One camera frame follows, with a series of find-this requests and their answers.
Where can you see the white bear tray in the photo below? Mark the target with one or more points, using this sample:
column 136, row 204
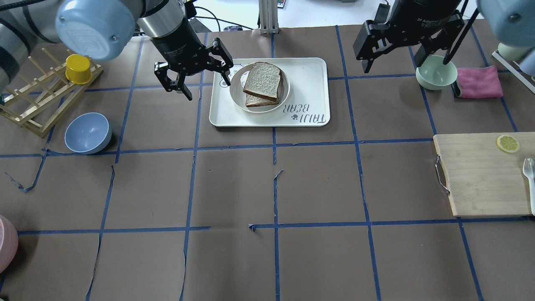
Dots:
column 306, row 106

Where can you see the pink cloth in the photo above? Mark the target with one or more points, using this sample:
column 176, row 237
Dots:
column 477, row 83

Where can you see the green bowl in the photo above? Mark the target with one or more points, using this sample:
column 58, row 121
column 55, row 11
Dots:
column 433, row 75

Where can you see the white wire mug rack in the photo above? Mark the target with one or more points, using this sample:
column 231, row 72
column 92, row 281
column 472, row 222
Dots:
column 514, row 69

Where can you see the wooden cutting board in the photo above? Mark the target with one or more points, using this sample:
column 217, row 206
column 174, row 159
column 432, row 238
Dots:
column 480, row 179

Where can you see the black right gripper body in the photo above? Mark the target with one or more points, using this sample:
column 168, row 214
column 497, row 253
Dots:
column 427, row 13

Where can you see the white round plate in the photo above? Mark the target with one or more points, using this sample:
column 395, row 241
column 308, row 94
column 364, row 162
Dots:
column 239, row 97

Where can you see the yellow mug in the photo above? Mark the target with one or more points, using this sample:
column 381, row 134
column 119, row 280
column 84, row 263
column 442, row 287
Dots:
column 78, row 69

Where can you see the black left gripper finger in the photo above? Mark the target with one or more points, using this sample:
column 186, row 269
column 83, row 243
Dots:
column 219, row 60
column 178, row 84

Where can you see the white plastic fork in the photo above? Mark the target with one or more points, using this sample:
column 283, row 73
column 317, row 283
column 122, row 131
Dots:
column 528, row 172

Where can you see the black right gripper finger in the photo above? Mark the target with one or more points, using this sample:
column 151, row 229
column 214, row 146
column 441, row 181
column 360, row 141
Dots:
column 444, row 40
column 374, row 40

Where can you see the wooden dish rack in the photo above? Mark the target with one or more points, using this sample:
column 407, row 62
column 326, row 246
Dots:
column 42, row 102

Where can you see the blue mug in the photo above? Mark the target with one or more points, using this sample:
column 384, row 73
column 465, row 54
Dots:
column 527, row 65

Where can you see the lemon half slice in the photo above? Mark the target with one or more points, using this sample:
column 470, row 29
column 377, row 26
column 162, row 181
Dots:
column 508, row 143

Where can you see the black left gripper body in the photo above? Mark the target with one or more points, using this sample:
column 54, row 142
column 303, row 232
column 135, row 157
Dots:
column 174, row 45

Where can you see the blue bowl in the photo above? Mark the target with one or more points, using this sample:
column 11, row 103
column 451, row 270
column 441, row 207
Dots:
column 87, row 134

